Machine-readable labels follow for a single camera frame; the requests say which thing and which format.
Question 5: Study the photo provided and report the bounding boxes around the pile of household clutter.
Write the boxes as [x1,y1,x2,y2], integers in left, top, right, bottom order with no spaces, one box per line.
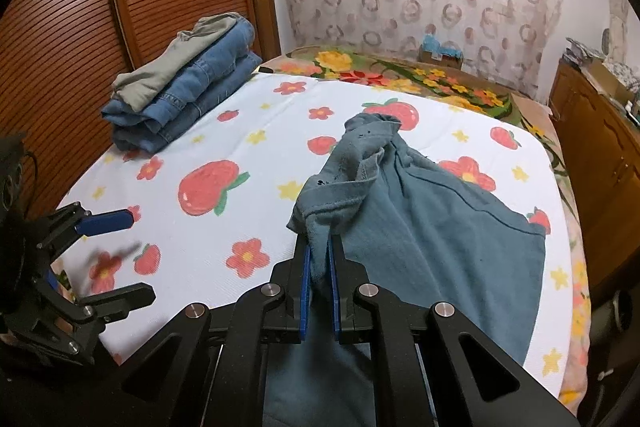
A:
[564,36,640,125]

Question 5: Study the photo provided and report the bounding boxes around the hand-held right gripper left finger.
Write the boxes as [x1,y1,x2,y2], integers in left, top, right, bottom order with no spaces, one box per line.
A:
[100,234,314,427]

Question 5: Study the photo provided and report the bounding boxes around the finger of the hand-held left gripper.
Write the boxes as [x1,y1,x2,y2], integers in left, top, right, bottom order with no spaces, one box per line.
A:
[47,282,157,333]
[37,202,136,259]

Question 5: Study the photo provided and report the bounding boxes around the wooden cabinet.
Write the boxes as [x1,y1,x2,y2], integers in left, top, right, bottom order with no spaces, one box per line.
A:
[548,57,640,290]

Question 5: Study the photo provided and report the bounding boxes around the floral bed blanket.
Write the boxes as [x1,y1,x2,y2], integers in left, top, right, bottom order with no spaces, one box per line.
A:
[260,46,592,418]

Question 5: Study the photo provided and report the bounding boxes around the folded grey pants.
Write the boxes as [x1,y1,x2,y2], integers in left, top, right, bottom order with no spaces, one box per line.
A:
[111,14,240,112]

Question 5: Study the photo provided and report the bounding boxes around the folded blue jeans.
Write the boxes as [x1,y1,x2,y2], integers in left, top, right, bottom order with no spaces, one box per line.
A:
[112,52,264,154]
[100,18,257,128]

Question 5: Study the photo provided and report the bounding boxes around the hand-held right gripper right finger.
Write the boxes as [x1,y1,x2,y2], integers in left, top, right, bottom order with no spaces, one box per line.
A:
[327,236,578,427]

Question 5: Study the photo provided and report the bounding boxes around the small cardboard box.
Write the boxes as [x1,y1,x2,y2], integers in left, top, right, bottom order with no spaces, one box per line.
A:
[419,34,464,70]

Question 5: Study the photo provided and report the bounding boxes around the grey round object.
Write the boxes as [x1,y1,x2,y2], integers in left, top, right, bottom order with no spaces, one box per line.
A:
[597,289,638,335]

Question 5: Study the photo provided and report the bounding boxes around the wooden slatted wardrobe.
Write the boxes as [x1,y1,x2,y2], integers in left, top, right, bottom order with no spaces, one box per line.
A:
[0,0,282,215]

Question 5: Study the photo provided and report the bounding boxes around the white strawberry print blanket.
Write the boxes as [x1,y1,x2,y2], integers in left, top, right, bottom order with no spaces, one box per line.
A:
[50,74,576,400]

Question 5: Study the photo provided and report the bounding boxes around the pale patterned hanging cloth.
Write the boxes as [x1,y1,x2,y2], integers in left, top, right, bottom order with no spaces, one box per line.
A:
[601,0,640,75]

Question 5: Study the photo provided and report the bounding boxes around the teal pants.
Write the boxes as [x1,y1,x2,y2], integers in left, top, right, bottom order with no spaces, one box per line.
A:
[262,113,547,427]

